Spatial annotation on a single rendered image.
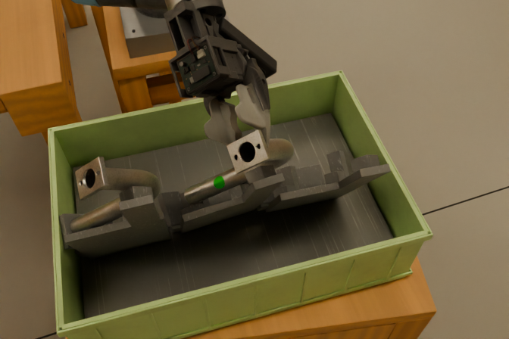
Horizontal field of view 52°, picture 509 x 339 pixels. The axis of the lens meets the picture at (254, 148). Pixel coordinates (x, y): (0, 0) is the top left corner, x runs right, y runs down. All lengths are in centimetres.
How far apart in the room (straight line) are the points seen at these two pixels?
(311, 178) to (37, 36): 78
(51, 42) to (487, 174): 172
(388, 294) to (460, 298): 97
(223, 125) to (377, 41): 212
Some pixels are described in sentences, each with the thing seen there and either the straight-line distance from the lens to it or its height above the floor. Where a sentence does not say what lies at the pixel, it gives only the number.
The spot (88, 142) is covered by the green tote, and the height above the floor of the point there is 91.
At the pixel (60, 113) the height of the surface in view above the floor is 80.
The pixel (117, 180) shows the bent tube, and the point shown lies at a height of 117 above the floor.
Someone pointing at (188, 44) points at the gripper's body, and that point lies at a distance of 67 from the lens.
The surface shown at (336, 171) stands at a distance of 88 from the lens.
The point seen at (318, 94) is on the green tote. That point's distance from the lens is 116.
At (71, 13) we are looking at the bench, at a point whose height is 9.
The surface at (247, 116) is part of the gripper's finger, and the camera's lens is 65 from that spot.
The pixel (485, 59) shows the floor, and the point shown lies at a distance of 283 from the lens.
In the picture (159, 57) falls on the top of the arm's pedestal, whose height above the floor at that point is 85.
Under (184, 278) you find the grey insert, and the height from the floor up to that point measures 85.
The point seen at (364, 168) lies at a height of 114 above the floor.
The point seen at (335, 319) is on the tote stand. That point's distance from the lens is 102.
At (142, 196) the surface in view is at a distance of 73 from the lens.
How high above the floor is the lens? 174
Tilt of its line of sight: 52 degrees down
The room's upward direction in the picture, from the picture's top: straight up
